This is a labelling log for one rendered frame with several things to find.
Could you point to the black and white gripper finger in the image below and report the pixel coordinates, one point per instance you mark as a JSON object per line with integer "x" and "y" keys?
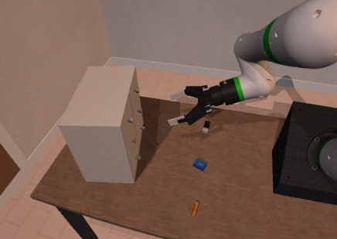
{"x": 193, "y": 91}
{"x": 194, "y": 115}

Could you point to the tan wooden drawer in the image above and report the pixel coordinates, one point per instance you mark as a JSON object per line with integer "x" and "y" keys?
{"x": 137, "y": 108}
{"x": 131, "y": 141}
{"x": 125, "y": 125}
{"x": 135, "y": 158}
{"x": 134, "y": 90}
{"x": 140, "y": 128}

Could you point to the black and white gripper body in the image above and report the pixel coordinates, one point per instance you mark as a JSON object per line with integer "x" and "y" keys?
{"x": 213, "y": 97}

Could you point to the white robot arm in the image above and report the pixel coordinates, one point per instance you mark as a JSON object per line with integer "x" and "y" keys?
{"x": 304, "y": 37}

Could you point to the blue rectangular block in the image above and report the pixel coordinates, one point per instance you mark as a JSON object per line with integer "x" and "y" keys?
{"x": 199, "y": 165}

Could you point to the beige small chest of drawers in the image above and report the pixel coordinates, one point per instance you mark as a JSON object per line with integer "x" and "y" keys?
{"x": 91, "y": 124}

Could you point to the orange aa battery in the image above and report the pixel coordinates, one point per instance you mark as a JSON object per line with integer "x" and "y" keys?
{"x": 194, "y": 209}

